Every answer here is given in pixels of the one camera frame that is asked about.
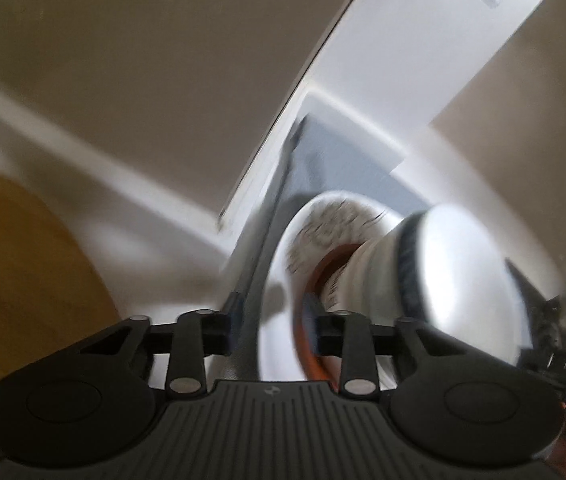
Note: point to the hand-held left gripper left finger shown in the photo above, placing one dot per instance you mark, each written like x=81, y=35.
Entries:
x=233, y=312

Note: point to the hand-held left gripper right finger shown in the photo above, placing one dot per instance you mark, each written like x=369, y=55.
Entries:
x=319, y=332

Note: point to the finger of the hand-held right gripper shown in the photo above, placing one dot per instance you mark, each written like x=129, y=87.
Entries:
x=533, y=285

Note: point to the brown round plate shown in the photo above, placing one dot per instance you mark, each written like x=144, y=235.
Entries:
x=309, y=332

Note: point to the white floral square plate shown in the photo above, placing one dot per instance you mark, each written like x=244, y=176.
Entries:
x=283, y=280

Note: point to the cream plastic bowl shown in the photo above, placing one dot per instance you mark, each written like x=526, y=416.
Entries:
x=369, y=270

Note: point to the round wooden board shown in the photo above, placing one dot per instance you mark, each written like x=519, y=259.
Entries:
x=13, y=285

